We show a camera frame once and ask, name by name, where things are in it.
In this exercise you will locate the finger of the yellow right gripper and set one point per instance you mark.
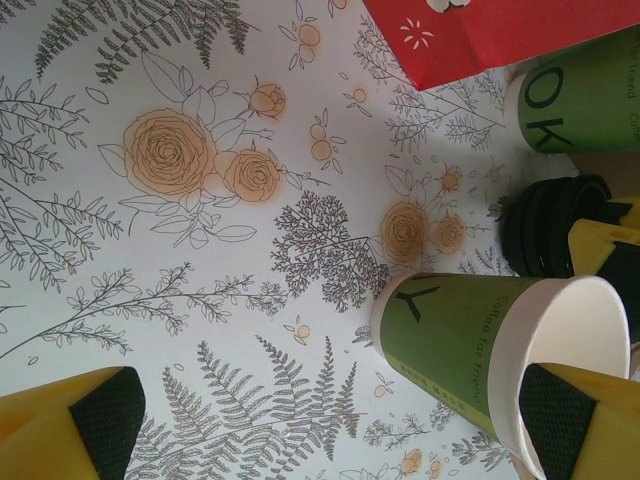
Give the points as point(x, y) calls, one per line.
point(592, 245)

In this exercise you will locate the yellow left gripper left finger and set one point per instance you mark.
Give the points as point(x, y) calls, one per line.
point(45, 430)

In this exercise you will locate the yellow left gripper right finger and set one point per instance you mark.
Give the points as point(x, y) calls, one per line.
point(590, 430)

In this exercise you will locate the green paper coffee cup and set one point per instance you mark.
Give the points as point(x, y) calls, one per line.
point(450, 340)

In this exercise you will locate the red white paper bag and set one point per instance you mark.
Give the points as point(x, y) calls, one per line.
point(500, 40)

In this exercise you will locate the stack of black cup lids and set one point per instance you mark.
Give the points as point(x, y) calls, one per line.
point(540, 225)

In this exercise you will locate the brown cardboard napkin box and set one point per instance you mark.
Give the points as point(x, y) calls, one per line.
point(615, 162)

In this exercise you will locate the beige paper cup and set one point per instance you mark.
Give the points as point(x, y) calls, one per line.
point(575, 100)

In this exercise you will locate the floral patterned tablecloth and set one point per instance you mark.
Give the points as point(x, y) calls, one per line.
point(200, 275)

